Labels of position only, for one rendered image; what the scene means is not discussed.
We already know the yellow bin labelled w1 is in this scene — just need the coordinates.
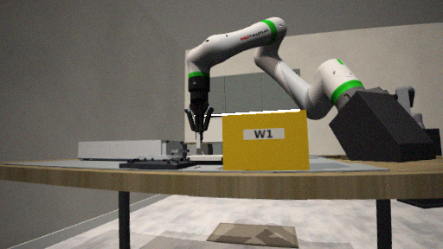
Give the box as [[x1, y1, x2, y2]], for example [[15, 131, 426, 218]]
[[222, 110, 310, 170]]

